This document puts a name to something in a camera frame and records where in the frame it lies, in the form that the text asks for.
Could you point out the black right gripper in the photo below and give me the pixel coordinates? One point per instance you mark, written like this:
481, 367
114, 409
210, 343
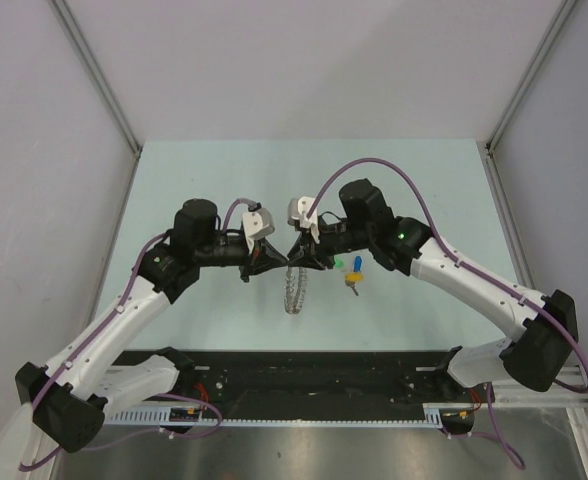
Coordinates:
307, 253

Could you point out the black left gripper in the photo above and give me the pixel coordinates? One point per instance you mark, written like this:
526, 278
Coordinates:
261, 260

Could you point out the metal disc with keyrings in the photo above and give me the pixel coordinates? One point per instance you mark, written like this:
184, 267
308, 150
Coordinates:
295, 286

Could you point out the blue tag key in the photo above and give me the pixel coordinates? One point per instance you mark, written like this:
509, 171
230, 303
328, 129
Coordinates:
357, 264

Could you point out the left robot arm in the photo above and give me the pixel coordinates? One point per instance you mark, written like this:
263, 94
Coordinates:
70, 396

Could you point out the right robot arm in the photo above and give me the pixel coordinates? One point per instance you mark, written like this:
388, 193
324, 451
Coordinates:
538, 329

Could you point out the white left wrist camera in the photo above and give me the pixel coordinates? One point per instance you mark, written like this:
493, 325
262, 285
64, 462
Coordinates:
257, 225

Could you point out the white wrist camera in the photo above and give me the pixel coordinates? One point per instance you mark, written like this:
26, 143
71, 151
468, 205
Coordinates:
257, 225
302, 215

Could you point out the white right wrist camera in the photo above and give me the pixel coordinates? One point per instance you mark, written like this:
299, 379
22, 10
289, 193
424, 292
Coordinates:
302, 215

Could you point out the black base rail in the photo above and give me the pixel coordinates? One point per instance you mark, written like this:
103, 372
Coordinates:
322, 385

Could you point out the white slotted cable duct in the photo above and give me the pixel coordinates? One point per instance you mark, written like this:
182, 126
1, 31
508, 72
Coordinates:
428, 416

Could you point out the aluminium frame post left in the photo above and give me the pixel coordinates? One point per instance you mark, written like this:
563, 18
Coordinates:
83, 50

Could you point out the aluminium frame post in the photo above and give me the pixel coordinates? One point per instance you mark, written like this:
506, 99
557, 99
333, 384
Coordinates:
83, 50
544, 49

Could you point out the aluminium frame post right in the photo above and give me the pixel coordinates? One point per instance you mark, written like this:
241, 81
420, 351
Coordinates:
544, 49

